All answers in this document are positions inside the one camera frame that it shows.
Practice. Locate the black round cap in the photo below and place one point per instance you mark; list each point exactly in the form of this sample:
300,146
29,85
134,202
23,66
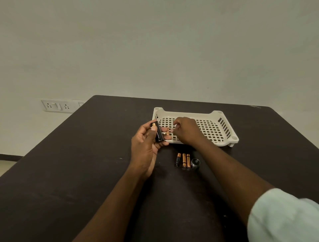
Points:
195,163

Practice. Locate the person's right forearm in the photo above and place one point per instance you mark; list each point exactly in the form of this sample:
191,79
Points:
234,179

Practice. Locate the white shirt sleeve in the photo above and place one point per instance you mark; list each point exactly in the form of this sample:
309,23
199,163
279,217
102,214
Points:
284,217

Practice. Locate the person's left thumb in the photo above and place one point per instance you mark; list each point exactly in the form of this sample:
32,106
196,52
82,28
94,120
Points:
150,132

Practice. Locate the person's left forearm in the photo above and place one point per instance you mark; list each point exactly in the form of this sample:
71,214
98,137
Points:
112,209

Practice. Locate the person's left hand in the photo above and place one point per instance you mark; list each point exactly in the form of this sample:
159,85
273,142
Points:
142,152

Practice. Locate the white plastic lattice basket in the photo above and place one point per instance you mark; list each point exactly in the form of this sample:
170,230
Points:
219,129

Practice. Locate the white wall socket panel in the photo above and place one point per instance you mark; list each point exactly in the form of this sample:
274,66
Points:
59,106

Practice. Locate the person's right hand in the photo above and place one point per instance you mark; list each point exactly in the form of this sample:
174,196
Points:
192,132

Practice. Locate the person's right thumb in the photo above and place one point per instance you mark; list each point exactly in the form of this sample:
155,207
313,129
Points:
175,130

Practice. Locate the black battery holder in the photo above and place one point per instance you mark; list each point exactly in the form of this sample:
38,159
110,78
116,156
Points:
159,133

